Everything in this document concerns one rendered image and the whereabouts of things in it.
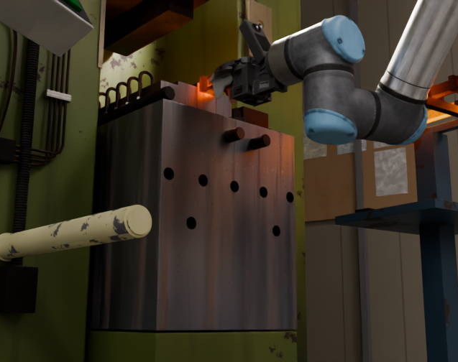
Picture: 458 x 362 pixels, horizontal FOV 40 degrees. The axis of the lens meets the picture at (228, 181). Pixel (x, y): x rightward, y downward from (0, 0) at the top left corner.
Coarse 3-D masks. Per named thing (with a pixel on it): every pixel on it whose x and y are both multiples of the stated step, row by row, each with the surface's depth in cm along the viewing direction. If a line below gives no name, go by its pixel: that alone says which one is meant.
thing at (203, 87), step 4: (204, 76) 137; (208, 76) 137; (200, 80) 137; (204, 80) 137; (208, 80) 138; (200, 84) 137; (204, 84) 137; (200, 88) 137; (204, 88) 136; (208, 88) 136; (212, 88) 136; (224, 88) 136; (204, 92) 138; (208, 92) 137; (212, 92) 138
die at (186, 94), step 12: (156, 84) 132; (168, 84) 132; (180, 84) 134; (132, 96) 138; (180, 96) 133; (192, 96) 136; (204, 96) 138; (228, 96) 143; (204, 108) 137; (216, 108) 140; (228, 108) 142
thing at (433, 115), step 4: (428, 112) 160; (432, 112) 159; (436, 112) 157; (440, 112) 157; (428, 116) 160; (432, 116) 158; (436, 116) 158; (440, 116) 158; (444, 116) 158; (448, 116) 158; (428, 120) 160; (432, 120) 160; (436, 120) 160
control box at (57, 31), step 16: (0, 0) 89; (16, 0) 90; (32, 0) 92; (48, 0) 93; (0, 16) 92; (16, 16) 93; (32, 16) 94; (48, 16) 96; (64, 16) 98; (80, 16) 100; (32, 32) 97; (48, 32) 99; (64, 32) 101; (80, 32) 102; (48, 48) 102; (64, 48) 104
